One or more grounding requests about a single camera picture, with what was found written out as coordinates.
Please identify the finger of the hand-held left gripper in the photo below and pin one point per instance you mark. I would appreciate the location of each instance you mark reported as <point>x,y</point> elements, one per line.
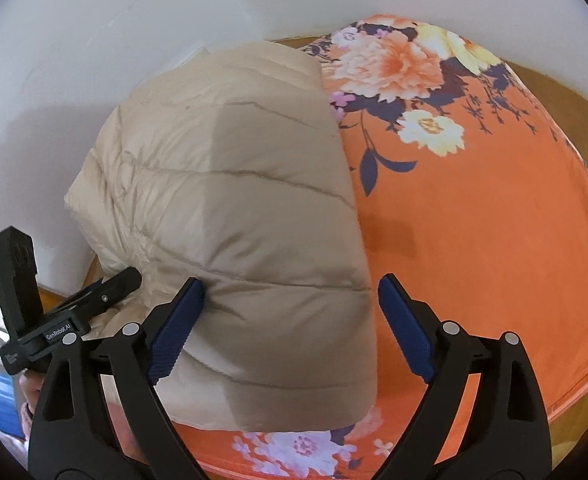
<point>118,282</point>

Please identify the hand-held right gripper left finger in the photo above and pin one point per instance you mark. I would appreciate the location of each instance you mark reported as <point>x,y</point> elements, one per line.
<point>173,332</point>

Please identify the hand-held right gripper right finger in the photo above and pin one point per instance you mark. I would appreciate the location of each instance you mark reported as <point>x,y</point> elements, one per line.
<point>408,330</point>

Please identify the beige puffer jacket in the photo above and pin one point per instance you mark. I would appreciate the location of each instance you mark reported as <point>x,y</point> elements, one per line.
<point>244,195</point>

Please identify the person's left forearm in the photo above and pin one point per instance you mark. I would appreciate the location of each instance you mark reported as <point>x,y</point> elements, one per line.
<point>27,422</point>

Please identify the person's left hand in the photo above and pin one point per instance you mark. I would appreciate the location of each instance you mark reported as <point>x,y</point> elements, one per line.
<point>32,387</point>

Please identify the orange floral bedsheet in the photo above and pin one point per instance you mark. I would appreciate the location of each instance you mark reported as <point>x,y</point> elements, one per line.
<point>474,240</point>

